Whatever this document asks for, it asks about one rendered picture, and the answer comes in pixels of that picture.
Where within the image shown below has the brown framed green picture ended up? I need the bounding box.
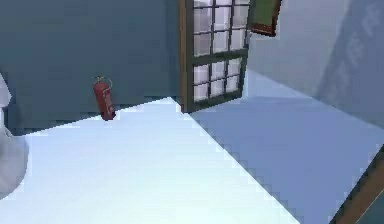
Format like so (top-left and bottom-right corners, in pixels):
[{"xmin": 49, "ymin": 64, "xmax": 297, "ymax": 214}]
[{"xmin": 248, "ymin": 0, "xmax": 283, "ymax": 38}]

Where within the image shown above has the brown wooden door frame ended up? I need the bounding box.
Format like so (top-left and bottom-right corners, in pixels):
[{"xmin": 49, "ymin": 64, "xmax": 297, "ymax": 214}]
[{"xmin": 328, "ymin": 143, "xmax": 384, "ymax": 224}]

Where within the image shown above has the red fire extinguisher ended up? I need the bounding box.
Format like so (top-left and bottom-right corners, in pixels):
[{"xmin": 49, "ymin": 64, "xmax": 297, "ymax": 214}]
[{"xmin": 92, "ymin": 75, "xmax": 117, "ymax": 122}]

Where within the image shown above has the brown framed glass pane door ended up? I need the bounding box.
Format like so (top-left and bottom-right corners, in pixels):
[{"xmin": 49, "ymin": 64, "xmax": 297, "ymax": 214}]
[{"xmin": 177, "ymin": 0, "xmax": 252, "ymax": 114}]

